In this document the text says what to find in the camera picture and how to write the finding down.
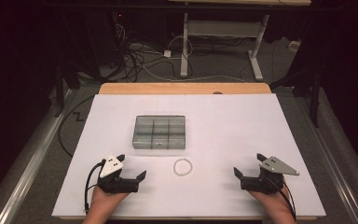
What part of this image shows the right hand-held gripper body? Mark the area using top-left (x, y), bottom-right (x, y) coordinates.
top-left (241, 156), bottom-right (300, 194)

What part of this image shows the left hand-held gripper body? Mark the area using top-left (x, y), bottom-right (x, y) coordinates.
top-left (97, 154), bottom-right (139, 194)

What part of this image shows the white bead bracelet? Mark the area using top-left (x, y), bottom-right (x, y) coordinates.
top-left (172, 158), bottom-right (194, 177)

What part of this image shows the clear plastic compartment box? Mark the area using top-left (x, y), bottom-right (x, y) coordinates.
top-left (131, 115), bottom-right (186, 150)

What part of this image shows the person's left hand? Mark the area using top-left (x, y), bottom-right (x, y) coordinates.
top-left (88, 186), bottom-right (131, 217)

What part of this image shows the person's right hand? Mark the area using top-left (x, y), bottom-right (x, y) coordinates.
top-left (248, 189), bottom-right (293, 217)

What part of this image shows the black metal stand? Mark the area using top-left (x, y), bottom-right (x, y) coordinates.
top-left (53, 59), bottom-right (82, 119)
top-left (269, 62), bottom-right (324, 129)

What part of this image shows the small white floor box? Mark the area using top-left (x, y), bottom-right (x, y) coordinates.
top-left (288, 40), bottom-right (301, 53)

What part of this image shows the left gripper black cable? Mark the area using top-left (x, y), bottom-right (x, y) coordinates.
top-left (84, 159), bottom-right (106, 215)

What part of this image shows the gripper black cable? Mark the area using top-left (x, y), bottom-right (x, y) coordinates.
top-left (269, 175), bottom-right (297, 222)
top-left (84, 159), bottom-right (106, 215)

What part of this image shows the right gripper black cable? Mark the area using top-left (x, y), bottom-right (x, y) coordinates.
top-left (269, 175), bottom-right (297, 222)

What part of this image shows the black floor cable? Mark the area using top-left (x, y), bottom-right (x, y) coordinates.
top-left (58, 94), bottom-right (98, 158)

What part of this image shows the metal floor rail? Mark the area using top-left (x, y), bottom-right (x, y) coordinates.
top-left (293, 96), bottom-right (358, 224)
top-left (0, 88), bottom-right (77, 224)

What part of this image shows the bundle of black cables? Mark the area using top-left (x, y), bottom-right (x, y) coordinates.
top-left (110, 12), bottom-right (183, 83)

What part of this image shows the white floor cable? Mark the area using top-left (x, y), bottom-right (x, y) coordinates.
top-left (127, 35), bottom-right (248, 84)

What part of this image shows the white metal desk frame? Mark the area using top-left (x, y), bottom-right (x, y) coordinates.
top-left (167, 0), bottom-right (312, 82)

